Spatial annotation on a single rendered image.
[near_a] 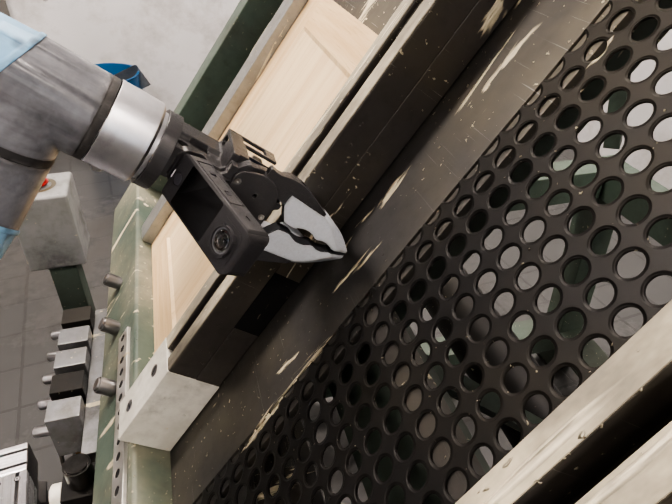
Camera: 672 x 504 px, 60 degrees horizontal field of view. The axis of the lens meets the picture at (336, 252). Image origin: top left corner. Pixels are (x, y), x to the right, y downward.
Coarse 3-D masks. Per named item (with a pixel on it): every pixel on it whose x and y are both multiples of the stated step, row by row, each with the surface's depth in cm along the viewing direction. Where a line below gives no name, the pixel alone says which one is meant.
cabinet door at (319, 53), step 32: (320, 0) 92; (288, 32) 99; (320, 32) 87; (352, 32) 78; (288, 64) 93; (320, 64) 83; (352, 64) 74; (256, 96) 99; (288, 96) 88; (320, 96) 78; (256, 128) 93; (288, 128) 83; (288, 160) 78; (160, 256) 106; (192, 256) 94; (160, 288) 99; (192, 288) 88; (160, 320) 93
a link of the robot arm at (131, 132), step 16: (128, 96) 46; (144, 96) 47; (112, 112) 45; (128, 112) 46; (144, 112) 46; (160, 112) 48; (112, 128) 45; (128, 128) 46; (144, 128) 46; (160, 128) 47; (96, 144) 45; (112, 144) 46; (128, 144) 46; (144, 144) 46; (96, 160) 47; (112, 160) 47; (128, 160) 47; (144, 160) 48; (128, 176) 48
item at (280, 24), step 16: (288, 0) 98; (304, 0) 97; (288, 16) 98; (272, 32) 99; (256, 48) 102; (272, 48) 100; (256, 64) 101; (240, 80) 102; (256, 80) 102; (224, 96) 106; (240, 96) 103; (224, 112) 104; (208, 128) 107; (224, 128) 105; (160, 208) 111; (144, 224) 116; (160, 224) 112; (144, 240) 113
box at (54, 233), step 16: (48, 176) 130; (64, 176) 130; (48, 192) 124; (64, 192) 124; (32, 208) 122; (48, 208) 123; (64, 208) 124; (80, 208) 136; (32, 224) 124; (48, 224) 125; (64, 224) 126; (80, 224) 133; (32, 240) 126; (48, 240) 127; (64, 240) 128; (80, 240) 130; (32, 256) 128; (48, 256) 129; (64, 256) 130; (80, 256) 131
